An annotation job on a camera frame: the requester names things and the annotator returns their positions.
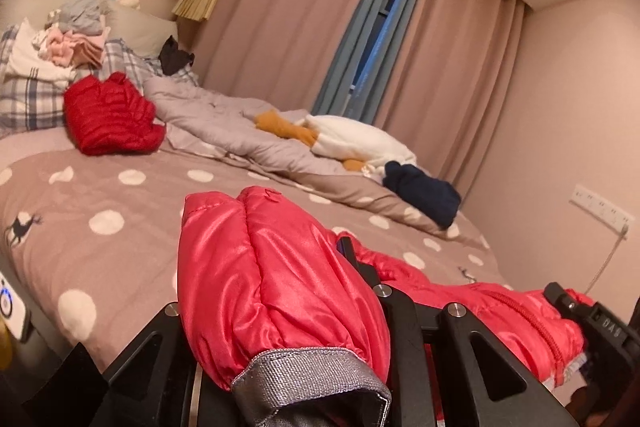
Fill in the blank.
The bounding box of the grey duvet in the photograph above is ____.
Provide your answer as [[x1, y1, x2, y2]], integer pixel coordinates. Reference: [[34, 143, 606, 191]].
[[144, 77, 386, 178]]

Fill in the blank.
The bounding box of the pile of pastel clothes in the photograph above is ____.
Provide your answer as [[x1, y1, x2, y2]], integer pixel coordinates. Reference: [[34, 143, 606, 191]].
[[5, 0, 112, 82]]

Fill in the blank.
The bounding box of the white device with blue ring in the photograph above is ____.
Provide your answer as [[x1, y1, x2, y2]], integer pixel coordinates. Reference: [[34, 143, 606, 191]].
[[0, 274, 32, 343]]

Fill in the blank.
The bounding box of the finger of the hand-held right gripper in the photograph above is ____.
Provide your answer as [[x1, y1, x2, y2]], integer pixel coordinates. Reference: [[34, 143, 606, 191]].
[[544, 282, 596, 324]]

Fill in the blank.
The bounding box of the window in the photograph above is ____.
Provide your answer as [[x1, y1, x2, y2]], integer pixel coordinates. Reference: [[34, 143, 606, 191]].
[[350, 0, 418, 92]]

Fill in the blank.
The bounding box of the pink curtain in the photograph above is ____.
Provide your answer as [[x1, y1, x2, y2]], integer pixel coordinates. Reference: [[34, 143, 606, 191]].
[[372, 0, 526, 202], [192, 0, 401, 118]]

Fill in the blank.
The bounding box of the grey-green pillow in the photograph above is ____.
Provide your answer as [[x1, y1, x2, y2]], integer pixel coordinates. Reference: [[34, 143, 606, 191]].
[[102, 0, 178, 58]]

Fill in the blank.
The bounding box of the plaid pillow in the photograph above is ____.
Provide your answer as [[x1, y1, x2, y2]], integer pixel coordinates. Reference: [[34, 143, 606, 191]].
[[0, 24, 198, 138]]

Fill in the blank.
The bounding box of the polka dot bed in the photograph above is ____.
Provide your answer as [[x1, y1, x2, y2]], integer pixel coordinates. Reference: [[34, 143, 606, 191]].
[[0, 127, 516, 373]]

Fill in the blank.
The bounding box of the folded red puffer jacket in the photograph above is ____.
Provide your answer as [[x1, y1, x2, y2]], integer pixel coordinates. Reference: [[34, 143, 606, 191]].
[[63, 72, 166, 156]]

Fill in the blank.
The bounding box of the navy blue garment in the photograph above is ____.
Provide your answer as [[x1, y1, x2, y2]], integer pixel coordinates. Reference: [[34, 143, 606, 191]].
[[383, 161, 462, 229]]

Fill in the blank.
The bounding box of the blue curtain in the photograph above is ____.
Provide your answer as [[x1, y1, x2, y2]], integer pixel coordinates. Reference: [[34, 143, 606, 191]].
[[312, 0, 441, 120]]

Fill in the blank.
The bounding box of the black garment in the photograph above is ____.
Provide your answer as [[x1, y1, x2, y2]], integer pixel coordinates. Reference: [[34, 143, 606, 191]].
[[159, 35, 195, 75]]

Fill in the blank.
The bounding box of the white goose plush toy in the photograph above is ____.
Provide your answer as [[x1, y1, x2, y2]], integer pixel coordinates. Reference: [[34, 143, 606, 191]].
[[254, 109, 418, 172]]

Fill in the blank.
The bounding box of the white wall socket strip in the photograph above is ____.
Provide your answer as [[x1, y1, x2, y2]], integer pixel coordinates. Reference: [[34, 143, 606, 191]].
[[570, 183, 635, 233]]

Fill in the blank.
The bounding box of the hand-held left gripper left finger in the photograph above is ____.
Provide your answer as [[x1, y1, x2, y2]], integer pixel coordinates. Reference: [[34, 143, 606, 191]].
[[102, 302, 211, 427]]

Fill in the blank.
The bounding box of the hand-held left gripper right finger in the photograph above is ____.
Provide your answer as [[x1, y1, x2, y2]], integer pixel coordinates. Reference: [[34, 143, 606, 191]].
[[336, 232, 576, 427]]

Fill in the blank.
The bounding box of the white power cable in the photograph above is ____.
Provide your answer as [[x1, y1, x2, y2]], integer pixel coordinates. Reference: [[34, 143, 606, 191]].
[[582, 229, 628, 293]]

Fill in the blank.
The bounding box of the red hooded puffer jacket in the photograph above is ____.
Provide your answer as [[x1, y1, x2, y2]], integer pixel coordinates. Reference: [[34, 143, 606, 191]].
[[177, 187, 596, 427]]

